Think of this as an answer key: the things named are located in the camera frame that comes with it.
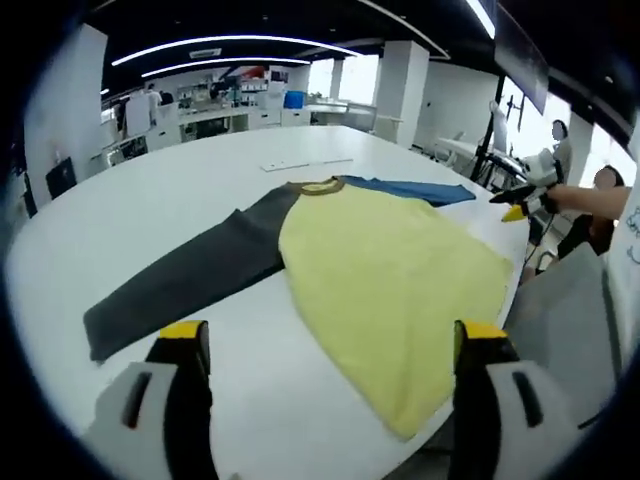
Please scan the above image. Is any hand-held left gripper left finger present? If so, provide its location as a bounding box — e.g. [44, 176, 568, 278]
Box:
[82, 319, 221, 480]

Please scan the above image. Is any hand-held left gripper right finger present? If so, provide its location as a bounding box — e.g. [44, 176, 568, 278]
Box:
[452, 319, 581, 480]

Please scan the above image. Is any yellow garment with dark sleeves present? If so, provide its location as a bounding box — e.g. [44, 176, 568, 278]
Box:
[82, 174, 516, 442]

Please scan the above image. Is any black tripod stand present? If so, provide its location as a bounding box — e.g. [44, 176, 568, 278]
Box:
[469, 74, 526, 181]

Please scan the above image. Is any dark hanging screen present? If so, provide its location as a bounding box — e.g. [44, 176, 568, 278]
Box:
[494, 0, 551, 116]

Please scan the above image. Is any white square pillar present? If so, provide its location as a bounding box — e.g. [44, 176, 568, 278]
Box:
[374, 40, 431, 146]

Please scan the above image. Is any white table cover strip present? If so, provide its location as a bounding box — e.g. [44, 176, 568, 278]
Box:
[259, 157, 355, 174]

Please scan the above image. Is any black chair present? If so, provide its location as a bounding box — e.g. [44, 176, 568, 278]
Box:
[45, 156, 77, 200]

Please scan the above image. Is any white cabinet row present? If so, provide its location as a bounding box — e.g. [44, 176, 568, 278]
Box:
[124, 105, 284, 151]

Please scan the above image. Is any short curved ceiling light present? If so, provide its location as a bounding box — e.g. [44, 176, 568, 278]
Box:
[141, 56, 312, 80]

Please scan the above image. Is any long curved ceiling light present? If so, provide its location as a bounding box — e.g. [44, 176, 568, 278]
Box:
[110, 33, 364, 67]

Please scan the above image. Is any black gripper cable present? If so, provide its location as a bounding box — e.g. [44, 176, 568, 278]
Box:
[522, 209, 556, 274]

